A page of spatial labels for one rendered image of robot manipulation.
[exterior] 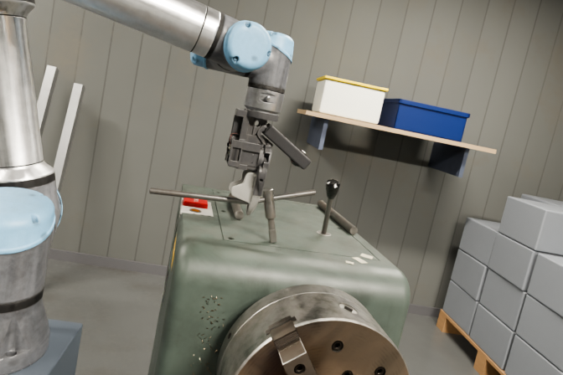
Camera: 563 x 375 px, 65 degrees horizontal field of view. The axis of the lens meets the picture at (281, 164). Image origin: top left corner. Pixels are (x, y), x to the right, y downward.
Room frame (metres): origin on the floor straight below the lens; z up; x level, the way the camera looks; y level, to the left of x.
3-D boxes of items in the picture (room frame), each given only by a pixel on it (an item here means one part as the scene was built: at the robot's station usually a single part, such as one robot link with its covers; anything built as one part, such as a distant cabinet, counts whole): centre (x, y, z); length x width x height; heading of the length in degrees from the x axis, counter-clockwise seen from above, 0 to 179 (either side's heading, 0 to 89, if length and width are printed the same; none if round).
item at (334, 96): (3.22, -0.37, 1.69); 0.46 x 0.39 x 0.26; 98
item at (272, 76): (0.88, 0.06, 1.62); 0.09 x 0.08 x 0.11; 113
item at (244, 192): (0.87, 0.06, 1.35); 0.06 x 0.03 x 0.09; 103
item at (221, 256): (1.08, -0.02, 1.06); 0.59 x 0.48 x 0.39; 13
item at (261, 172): (0.87, 0.04, 1.40); 0.05 x 0.02 x 0.09; 13
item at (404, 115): (3.29, -0.94, 1.66); 0.53 x 0.40 x 0.21; 98
